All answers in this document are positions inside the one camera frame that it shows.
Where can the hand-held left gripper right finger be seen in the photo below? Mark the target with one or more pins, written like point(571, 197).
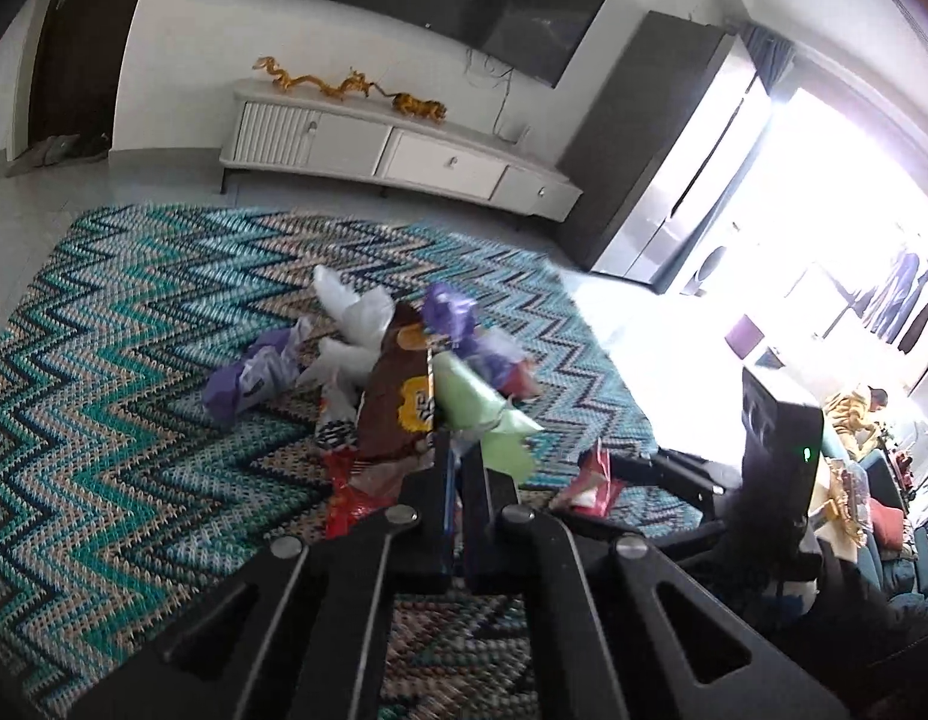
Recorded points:
point(486, 540)

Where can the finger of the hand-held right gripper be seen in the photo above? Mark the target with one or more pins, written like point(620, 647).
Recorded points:
point(659, 525)
point(674, 471)

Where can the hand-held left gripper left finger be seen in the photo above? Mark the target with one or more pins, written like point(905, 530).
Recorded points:
point(434, 540)

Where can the red snack wrapper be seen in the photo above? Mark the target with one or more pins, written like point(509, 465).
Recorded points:
point(588, 484)

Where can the red foil snack bag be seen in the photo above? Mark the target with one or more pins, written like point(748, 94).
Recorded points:
point(355, 495)

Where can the light green wrapper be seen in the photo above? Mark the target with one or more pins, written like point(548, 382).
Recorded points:
point(471, 405)

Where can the black white striped wrapper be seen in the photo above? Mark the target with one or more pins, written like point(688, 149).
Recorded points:
point(336, 424)

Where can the brown snack bag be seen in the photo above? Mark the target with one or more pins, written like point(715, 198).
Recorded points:
point(396, 390)

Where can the red orange wrapper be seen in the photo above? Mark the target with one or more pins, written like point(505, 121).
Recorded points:
point(520, 381)

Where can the white plastic bag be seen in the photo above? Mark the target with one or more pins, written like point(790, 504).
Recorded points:
point(336, 364)

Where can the shiny purple wrapper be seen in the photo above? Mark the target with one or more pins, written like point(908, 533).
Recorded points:
point(456, 319)

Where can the pale purple wrapper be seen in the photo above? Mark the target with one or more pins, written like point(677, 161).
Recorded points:
point(258, 375)

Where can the clear plastic bag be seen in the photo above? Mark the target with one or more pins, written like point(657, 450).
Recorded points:
point(351, 307)

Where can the person's right forearm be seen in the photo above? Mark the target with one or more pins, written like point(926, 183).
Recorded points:
point(854, 615)

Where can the dark purple box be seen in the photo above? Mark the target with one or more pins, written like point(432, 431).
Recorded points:
point(745, 336)

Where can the red cushion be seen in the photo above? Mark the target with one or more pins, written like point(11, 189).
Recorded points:
point(886, 525)

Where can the dark hanging clothes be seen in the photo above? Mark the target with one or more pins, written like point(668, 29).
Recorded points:
point(895, 300)

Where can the washing machine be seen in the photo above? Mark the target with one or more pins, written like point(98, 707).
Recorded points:
point(705, 270)

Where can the dark teal sofa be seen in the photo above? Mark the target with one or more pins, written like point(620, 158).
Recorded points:
point(918, 570)

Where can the tall grey cabinet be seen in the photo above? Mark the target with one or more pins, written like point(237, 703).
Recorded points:
point(644, 150)

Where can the zigzag patterned rug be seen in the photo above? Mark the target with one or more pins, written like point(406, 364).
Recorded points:
point(134, 427)

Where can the white router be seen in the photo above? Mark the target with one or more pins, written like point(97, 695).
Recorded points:
point(518, 136)

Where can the blue grey curtain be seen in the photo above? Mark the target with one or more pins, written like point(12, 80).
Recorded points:
point(768, 52)

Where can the white television cabinet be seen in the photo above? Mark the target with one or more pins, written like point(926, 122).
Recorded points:
point(404, 154)

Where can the golden tiger figurine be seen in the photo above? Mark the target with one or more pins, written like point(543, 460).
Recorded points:
point(419, 106)

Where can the golden dragon figurine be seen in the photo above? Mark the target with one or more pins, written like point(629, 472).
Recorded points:
point(325, 84)

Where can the pair of shoes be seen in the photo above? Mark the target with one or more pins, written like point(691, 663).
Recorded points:
point(66, 148)

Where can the dark brown door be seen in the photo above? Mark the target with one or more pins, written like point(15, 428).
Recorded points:
point(81, 37)

